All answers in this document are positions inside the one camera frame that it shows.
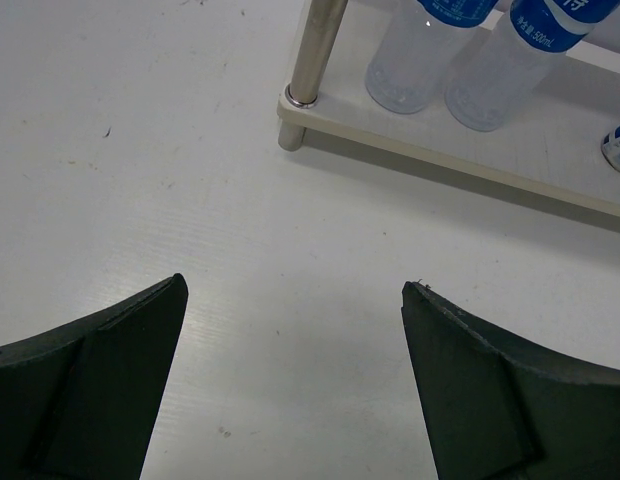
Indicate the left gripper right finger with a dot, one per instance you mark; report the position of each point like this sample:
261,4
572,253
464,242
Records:
499,406

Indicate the white two-tier shelf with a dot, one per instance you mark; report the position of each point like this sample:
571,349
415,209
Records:
550,146

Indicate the blue label water bottle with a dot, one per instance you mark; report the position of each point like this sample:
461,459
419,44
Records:
421,40
525,45

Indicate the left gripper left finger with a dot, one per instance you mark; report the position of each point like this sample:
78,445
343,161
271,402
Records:
80,401

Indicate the light blue drink can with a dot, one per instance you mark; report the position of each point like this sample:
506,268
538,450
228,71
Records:
610,148

